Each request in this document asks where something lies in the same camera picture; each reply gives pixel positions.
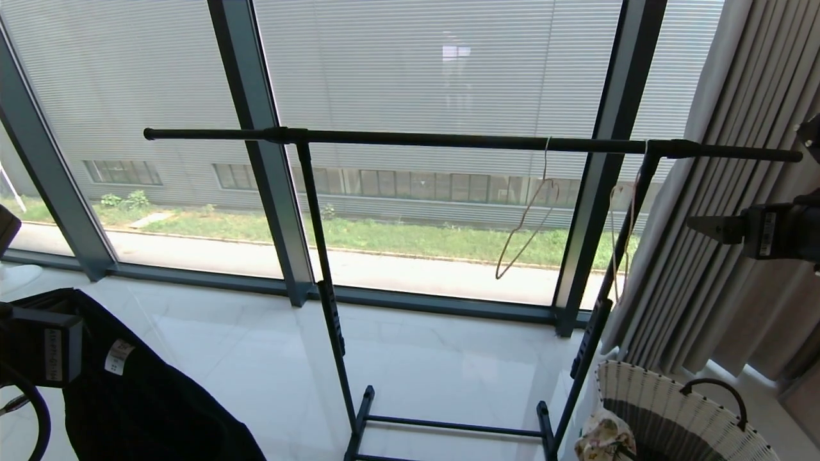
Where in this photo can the white laundry basket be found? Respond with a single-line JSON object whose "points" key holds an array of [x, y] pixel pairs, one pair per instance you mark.
{"points": [[640, 384]]}

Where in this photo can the beige curtain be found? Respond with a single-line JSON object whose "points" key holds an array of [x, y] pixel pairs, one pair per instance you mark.
{"points": [[737, 77]]}

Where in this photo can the cream printed garment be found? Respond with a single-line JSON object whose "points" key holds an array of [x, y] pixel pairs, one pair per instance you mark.
{"points": [[605, 438]]}

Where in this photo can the black shirt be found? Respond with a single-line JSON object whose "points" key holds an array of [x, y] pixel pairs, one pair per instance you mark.
{"points": [[160, 416]]}

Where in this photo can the pink clothes hanger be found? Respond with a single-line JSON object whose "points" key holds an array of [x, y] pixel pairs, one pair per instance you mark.
{"points": [[545, 168], [612, 224]]}

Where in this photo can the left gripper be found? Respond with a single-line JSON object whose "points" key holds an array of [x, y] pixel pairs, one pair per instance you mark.
{"points": [[29, 349]]}

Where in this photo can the window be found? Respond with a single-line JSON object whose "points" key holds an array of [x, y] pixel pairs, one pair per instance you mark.
{"points": [[416, 64]]}

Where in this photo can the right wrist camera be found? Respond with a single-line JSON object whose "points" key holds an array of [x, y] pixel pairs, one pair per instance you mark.
{"points": [[812, 137]]}

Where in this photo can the black clothes rack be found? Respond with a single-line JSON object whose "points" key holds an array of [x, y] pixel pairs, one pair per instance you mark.
{"points": [[416, 137]]}

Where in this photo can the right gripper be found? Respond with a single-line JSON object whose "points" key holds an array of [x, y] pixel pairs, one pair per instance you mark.
{"points": [[785, 230]]}

